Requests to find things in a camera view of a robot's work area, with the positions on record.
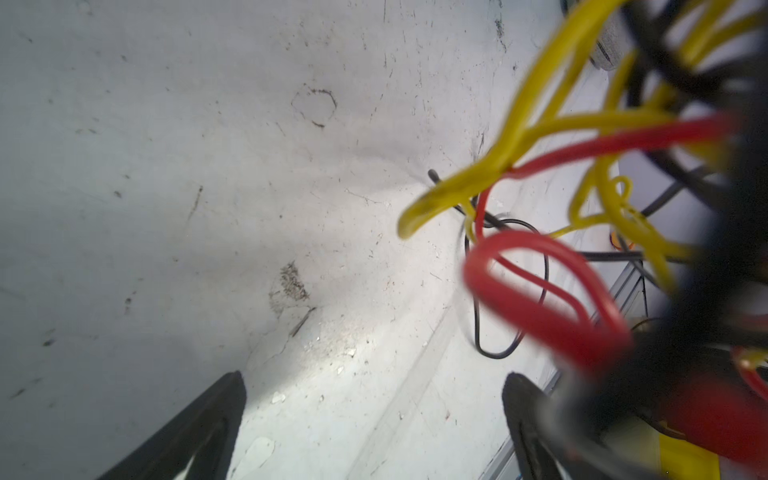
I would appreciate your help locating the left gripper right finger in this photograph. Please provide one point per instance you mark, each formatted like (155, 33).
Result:
(520, 398)

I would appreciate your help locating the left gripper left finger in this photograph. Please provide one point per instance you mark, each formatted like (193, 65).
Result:
(198, 442)

